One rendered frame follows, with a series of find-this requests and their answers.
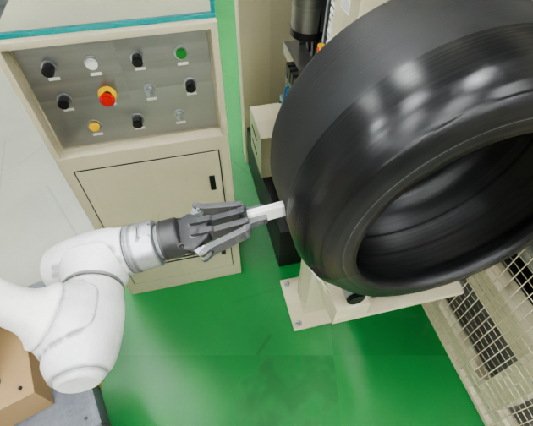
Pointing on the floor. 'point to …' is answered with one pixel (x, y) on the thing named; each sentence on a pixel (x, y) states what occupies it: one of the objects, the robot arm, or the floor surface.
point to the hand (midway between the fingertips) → (266, 212)
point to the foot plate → (300, 320)
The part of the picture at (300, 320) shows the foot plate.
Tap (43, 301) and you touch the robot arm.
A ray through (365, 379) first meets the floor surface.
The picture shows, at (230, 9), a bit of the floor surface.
